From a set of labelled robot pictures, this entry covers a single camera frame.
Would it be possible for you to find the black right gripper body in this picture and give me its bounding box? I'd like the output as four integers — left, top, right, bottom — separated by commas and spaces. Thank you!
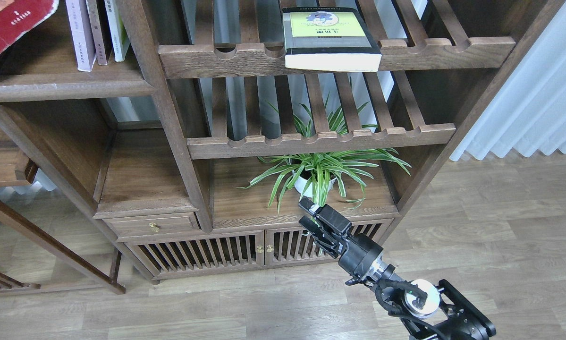
313, 231, 385, 281

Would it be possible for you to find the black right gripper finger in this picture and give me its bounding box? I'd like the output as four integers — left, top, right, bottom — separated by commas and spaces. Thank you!
299, 216, 333, 249
299, 196, 351, 239

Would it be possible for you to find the green and black book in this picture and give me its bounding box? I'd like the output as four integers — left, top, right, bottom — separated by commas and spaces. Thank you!
281, 7, 382, 72

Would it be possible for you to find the white lavender book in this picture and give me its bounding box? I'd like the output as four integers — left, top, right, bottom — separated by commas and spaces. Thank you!
66, 0, 96, 72

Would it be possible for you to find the red cover book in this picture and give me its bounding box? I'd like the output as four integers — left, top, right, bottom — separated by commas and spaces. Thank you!
0, 0, 59, 54

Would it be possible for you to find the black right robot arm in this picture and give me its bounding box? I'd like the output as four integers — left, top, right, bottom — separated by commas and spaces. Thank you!
299, 196, 496, 340

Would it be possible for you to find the green spider plant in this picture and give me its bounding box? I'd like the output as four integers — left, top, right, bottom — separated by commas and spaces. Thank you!
238, 92, 412, 255

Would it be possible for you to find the dark wooden bookshelf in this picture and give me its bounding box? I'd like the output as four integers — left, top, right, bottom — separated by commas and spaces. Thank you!
0, 0, 564, 281

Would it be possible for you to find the brass drawer knob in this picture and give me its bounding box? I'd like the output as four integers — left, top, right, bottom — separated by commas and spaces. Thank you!
149, 222, 161, 233

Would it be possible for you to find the white curtain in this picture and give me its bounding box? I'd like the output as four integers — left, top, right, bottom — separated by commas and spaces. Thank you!
450, 3, 566, 161

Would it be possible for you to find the white green upright book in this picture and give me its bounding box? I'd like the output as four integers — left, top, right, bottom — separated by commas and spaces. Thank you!
104, 0, 130, 62

